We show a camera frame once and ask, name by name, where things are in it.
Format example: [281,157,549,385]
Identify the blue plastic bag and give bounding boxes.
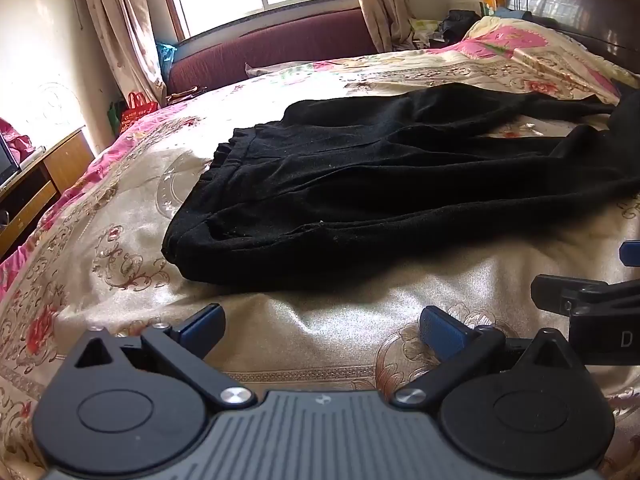
[156,41,178,78]

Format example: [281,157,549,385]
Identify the black monitor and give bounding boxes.
[0,132,23,188]

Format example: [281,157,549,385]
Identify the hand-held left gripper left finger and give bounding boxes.
[72,304,257,408]

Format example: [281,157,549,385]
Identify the floral satin bedspread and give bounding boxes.
[0,16,640,480]

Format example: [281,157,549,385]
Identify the pink cloth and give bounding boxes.
[0,117,33,166]

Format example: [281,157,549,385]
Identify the maroon padded window seat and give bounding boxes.
[165,7,378,98]

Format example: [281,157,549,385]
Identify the pale green patterned bag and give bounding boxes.
[410,19,443,48]

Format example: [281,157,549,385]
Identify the red shopping bag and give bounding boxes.
[119,91,160,133]

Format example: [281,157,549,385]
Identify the black pants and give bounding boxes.
[162,81,640,295]

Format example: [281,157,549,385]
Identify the brown handbag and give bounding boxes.
[167,85,208,106]

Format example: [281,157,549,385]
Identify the dark wooden headboard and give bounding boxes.
[505,0,640,73]

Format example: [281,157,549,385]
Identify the beige patterned curtain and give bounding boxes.
[345,0,416,53]
[75,0,168,111]

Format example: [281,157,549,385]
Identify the wooden desk cabinet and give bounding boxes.
[0,127,96,261]

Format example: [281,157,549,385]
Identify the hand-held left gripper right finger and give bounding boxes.
[391,305,578,408]

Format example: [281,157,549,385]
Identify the dark clothes pile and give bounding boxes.
[437,9,483,43]

